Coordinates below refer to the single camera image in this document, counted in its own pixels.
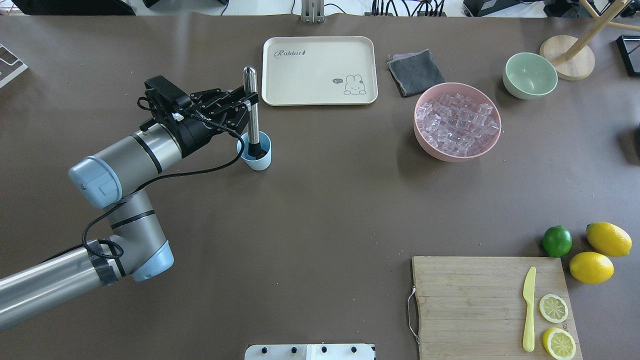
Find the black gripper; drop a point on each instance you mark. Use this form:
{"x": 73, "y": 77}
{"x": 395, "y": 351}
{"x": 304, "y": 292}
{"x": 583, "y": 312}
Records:
{"x": 192, "y": 136}

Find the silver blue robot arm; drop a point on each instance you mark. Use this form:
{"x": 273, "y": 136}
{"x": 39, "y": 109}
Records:
{"x": 114, "y": 180}

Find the light blue plastic cup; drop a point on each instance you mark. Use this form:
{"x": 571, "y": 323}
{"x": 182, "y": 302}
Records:
{"x": 260, "y": 159}

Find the pile of clear ice cubes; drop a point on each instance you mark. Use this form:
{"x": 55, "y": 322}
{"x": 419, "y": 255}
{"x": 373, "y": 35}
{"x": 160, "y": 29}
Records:
{"x": 456, "y": 125}

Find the wooden cup drying rack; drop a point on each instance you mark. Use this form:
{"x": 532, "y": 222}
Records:
{"x": 571, "y": 57}

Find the cream rabbit tray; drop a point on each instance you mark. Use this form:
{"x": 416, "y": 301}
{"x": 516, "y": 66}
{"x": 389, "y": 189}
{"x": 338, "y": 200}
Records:
{"x": 319, "y": 70}

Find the grey folded cloth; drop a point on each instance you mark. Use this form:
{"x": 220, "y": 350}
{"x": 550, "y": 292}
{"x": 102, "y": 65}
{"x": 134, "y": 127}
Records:
{"x": 415, "y": 72}

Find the pink bowl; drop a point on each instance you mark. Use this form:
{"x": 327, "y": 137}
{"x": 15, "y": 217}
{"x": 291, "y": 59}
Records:
{"x": 453, "y": 87}

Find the mint green bowl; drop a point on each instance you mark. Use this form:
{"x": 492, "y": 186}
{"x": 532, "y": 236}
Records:
{"x": 529, "y": 76}

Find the bamboo cutting board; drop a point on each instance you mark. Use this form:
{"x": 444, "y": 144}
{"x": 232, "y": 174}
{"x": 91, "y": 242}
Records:
{"x": 472, "y": 308}

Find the green lime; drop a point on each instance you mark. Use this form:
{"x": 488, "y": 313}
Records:
{"x": 557, "y": 241}

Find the lemon half slice lower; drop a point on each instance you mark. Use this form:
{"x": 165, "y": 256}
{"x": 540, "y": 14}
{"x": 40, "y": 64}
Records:
{"x": 553, "y": 308}

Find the lemon half slice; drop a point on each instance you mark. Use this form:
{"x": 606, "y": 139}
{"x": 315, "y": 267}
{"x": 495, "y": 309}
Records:
{"x": 553, "y": 308}
{"x": 559, "y": 344}

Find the yellow plastic knife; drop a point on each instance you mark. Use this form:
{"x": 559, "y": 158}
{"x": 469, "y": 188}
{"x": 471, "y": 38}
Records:
{"x": 528, "y": 294}

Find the yellow lemon near board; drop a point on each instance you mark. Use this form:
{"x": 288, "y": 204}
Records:
{"x": 591, "y": 267}

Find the yellow lemon outer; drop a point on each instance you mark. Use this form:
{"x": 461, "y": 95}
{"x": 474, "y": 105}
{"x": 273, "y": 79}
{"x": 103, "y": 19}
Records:
{"x": 609, "y": 239}

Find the lemon half slice upper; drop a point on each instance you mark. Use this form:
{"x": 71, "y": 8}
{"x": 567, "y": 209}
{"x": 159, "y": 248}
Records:
{"x": 559, "y": 344}

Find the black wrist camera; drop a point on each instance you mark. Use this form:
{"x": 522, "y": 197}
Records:
{"x": 164, "y": 99}

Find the aluminium frame post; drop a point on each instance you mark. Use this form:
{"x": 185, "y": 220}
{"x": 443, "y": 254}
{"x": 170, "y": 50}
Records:
{"x": 312, "y": 11}

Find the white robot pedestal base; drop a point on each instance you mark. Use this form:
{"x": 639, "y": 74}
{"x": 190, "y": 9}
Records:
{"x": 310, "y": 351}

